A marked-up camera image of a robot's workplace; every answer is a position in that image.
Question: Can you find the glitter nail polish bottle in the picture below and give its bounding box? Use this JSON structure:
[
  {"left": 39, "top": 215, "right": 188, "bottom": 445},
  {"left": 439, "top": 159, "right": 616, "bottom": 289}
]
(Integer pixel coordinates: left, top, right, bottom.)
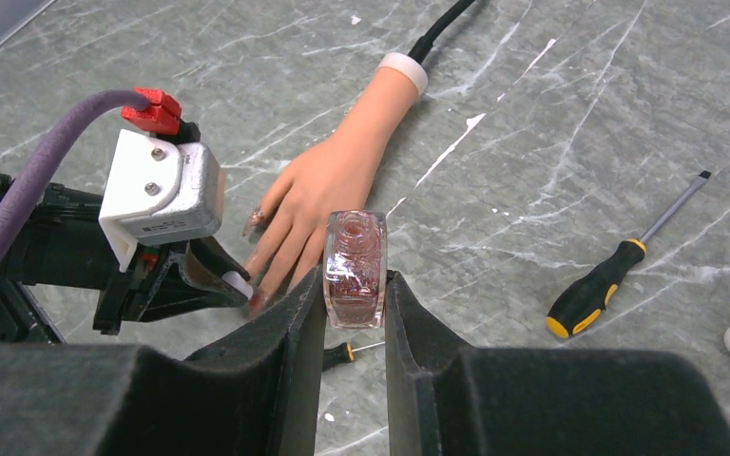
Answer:
[{"left": 322, "top": 210, "right": 388, "bottom": 330}]

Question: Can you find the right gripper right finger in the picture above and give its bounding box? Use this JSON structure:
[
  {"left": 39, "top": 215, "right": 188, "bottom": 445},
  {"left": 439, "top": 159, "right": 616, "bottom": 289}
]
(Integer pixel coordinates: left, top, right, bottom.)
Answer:
[{"left": 385, "top": 271, "right": 730, "bottom": 455}]

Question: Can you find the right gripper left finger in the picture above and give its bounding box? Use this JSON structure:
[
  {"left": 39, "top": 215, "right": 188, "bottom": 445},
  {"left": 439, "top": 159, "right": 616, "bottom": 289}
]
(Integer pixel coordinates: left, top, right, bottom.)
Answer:
[{"left": 0, "top": 269, "right": 326, "bottom": 455}]

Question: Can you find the black hand stand stem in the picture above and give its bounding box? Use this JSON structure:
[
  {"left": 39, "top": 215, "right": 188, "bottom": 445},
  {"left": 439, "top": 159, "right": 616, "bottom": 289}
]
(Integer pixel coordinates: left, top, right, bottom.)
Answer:
[{"left": 408, "top": 0, "right": 474, "bottom": 64}]

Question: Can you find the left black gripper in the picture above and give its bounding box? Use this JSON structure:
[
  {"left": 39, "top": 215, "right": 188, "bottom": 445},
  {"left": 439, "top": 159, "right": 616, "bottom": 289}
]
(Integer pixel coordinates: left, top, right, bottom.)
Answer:
[{"left": 92, "top": 237, "right": 251, "bottom": 335}]

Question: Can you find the black yellow screwdriver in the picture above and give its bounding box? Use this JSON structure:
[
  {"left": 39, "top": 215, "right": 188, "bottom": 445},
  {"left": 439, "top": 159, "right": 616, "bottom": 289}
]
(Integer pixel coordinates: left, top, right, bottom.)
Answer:
[
  {"left": 546, "top": 170, "right": 712, "bottom": 339},
  {"left": 322, "top": 341, "right": 385, "bottom": 371}
]

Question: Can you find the white nail polish cap brush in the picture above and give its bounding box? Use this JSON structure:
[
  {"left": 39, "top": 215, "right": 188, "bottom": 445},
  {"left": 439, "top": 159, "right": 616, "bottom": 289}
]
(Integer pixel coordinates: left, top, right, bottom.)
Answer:
[{"left": 221, "top": 271, "right": 268, "bottom": 317}]

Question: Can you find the near black yellow screwdriver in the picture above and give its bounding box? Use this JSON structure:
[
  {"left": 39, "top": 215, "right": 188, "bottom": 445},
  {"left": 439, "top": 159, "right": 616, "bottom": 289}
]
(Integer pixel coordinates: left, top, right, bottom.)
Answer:
[{"left": 322, "top": 341, "right": 385, "bottom": 371}]

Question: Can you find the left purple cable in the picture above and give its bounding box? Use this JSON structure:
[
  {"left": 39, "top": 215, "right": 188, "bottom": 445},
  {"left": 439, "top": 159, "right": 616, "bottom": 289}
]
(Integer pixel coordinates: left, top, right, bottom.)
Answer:
[{"left": 0, "top": 88, "right": 152, "bottom": 322}]

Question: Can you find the far black yellow screwdriver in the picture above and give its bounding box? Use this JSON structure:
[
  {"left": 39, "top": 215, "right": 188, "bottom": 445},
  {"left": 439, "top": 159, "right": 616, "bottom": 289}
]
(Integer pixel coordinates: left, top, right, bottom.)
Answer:
[{"left": 546, "top": 170, "right": 712, "bottom": 339}]

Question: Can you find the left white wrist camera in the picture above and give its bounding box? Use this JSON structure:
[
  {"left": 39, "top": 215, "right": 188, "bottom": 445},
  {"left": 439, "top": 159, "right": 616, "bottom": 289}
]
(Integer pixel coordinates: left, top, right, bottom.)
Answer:
[{"left": 98, "top": 87, "right": 225, "bottom": 272}]

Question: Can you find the mannequin practice hand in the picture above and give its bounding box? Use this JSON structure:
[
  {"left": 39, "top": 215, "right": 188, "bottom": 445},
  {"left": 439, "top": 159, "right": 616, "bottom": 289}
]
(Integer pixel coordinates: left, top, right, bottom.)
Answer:
[{"left": 242, "top": 52, "right": 428, "bottom": 314}]

